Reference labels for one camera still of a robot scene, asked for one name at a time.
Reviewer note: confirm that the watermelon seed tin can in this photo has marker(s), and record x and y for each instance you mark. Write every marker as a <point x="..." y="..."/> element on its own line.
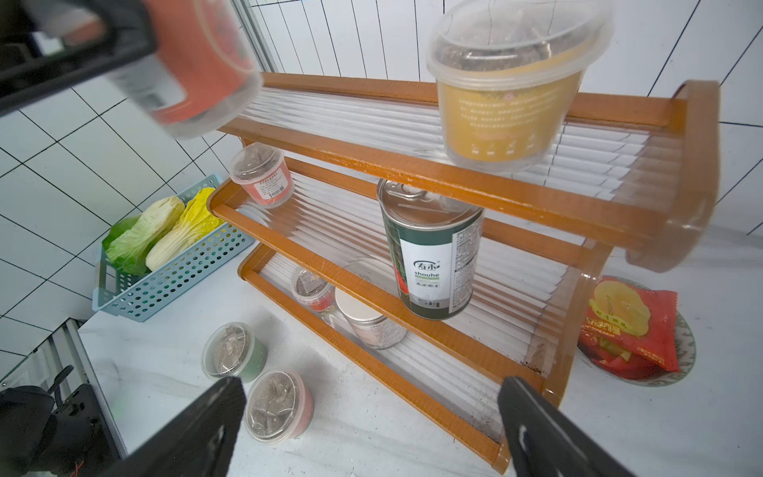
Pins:
<point x="434" y="242"/>

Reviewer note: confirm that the orange-red label seed jar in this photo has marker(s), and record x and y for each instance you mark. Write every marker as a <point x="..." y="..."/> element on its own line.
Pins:
<point x="280" y="407"/>

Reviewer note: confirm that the red label seed jar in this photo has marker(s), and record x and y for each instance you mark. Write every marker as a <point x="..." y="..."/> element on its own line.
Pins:
<point x="203" y="73"/>

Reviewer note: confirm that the wooden three-tier shelf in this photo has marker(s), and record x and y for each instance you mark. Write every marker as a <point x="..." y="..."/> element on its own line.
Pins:
<point x="637" y="173"/>

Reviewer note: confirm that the yellow-green napa cabbage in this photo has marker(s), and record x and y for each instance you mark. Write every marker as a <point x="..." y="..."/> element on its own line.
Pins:
<point x="195" y="223"/>

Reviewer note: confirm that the white lidded glass jar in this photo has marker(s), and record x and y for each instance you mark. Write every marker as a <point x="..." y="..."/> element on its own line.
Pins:
<point x="374" y="329"/>

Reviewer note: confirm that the red snack packets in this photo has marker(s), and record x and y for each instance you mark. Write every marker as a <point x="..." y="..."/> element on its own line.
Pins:
<point x="632" y="325"/>

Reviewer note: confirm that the blue plastic basket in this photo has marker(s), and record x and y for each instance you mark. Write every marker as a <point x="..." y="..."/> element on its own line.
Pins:
<point x="139" y="297"/>

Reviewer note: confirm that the small red jar middle shelf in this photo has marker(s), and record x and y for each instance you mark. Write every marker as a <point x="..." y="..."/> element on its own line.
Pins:
<point x="261" y="170"/>

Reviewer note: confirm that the small red jar shelf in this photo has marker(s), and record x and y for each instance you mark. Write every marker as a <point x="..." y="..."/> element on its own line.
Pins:
<point x="312" y="291"/>
<point x="261" y="170"/>

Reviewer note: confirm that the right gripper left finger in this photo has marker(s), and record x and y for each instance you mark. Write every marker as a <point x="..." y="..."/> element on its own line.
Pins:
<point x="200" y="441"/>

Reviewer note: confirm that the green label seed jar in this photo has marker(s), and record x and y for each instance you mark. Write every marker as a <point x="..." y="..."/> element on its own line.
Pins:
<point x="234" y="351"/>

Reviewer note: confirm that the yellow label seed jar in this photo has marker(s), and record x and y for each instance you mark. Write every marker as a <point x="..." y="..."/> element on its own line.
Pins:
<point x="507" y="73"/>

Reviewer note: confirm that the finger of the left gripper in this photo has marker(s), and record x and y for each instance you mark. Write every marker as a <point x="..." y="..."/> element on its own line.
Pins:
<point x="49" y="46"/>

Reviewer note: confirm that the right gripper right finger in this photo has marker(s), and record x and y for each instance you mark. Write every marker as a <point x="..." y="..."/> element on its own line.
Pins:
<point x="543" y="442"/>

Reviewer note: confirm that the small red jar bottom shelf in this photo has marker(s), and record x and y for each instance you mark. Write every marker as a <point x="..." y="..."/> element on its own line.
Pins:
<point x="312" y="291"/>

